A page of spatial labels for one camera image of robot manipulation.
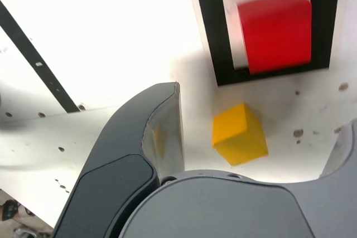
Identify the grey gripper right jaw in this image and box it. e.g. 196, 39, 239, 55
118, 118, 357, 238

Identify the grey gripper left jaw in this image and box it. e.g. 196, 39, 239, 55
52, 81, 186, 238

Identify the yellow cube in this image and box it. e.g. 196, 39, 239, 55
211, 103, 269, 166

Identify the red cube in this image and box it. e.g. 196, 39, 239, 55
236, 0, 312, 75

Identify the black tape square outline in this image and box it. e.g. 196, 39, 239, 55
191, 0, 342, 88

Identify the black tape strip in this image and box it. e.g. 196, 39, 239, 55
0, 0, 81, 114

